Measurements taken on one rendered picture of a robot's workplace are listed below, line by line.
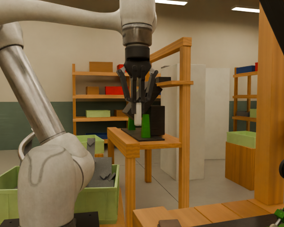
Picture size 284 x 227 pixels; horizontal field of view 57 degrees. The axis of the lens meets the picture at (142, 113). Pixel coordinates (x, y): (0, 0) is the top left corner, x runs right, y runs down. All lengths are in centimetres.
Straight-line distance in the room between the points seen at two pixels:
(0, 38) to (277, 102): 114
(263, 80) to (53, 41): 666
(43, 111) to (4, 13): 34
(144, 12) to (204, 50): 776
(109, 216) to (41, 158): 59
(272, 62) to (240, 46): 793
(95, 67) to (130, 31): 619
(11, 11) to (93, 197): 81
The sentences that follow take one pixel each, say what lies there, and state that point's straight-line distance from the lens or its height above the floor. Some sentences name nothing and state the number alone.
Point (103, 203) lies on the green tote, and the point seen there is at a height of 89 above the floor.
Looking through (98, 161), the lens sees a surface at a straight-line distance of 152.
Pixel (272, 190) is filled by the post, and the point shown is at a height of 95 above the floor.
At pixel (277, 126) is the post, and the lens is 131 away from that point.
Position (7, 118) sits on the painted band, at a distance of 759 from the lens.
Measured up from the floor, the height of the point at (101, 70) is 207.
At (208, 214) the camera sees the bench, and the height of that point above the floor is 88.
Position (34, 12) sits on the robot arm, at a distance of 92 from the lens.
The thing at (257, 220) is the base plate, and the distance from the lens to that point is 116.
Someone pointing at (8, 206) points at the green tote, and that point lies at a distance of 136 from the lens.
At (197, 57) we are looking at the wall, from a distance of 838.
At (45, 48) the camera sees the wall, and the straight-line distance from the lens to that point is 754.
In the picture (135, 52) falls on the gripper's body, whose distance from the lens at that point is 78.
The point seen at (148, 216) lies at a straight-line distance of 111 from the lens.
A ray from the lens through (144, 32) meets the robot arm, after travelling 78.
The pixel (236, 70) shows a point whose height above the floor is 211.
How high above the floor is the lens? 137
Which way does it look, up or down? 4 degrees down
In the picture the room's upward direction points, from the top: straight up
